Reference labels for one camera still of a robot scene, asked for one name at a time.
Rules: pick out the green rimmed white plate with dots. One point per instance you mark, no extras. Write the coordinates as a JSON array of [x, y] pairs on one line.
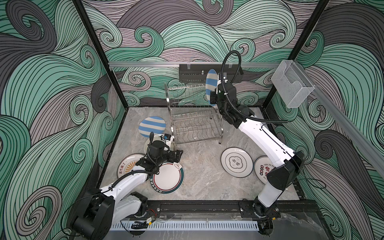
[[169, 179]]

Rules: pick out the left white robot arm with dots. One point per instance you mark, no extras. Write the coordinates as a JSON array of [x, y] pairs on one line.
[[101, 208]]

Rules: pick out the aluminium wall rail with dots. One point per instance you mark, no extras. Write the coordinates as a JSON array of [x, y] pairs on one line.
[[330, 95], [141, 64]]

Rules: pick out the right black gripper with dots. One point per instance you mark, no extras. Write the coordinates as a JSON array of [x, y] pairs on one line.
[[216, 94]]

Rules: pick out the steel wire dish rack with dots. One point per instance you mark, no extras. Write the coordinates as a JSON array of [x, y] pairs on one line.
[[192, 117]]

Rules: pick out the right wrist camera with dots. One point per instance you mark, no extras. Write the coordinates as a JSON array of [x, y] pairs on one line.
[[222, 79]]

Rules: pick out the clear acrylic wall box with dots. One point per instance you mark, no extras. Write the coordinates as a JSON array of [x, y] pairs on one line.
[[292, 83]]

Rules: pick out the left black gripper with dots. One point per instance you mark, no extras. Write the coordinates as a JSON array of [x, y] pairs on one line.
[[177, 156]]

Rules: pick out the black perforated wall shelf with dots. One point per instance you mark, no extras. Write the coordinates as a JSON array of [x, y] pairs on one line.
[[197, 73]]

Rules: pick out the aluminium wall rail back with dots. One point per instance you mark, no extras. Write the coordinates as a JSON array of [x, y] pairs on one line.
[[141, 64]]

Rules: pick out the white slotted cable duct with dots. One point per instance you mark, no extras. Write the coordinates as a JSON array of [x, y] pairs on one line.
[[192, 226]]

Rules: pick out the aluminium wall rail right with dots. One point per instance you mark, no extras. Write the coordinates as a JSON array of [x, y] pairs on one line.
[[330, 95]]

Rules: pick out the white plate red characters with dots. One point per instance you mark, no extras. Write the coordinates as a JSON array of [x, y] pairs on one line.
[[262, 166]]

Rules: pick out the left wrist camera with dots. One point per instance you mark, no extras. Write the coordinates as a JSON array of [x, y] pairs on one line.
[[168, 140]]

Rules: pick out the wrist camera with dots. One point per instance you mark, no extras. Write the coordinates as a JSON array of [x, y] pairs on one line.
[[222, 79], [168, 140]]

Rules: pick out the blue striped plate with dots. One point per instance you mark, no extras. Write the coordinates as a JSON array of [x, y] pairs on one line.
[[211, 85], [154, 124]]

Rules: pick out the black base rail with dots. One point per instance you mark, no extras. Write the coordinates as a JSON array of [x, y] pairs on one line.
[[227, 206]]

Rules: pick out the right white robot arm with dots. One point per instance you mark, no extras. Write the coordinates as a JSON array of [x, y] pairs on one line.
[[286, 161]]

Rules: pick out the orange sun plate left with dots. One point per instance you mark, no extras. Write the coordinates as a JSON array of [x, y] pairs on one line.
[[127, 164]]

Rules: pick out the white plate cloud emblem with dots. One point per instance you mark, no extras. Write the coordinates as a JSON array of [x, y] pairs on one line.
[[237, 162]]

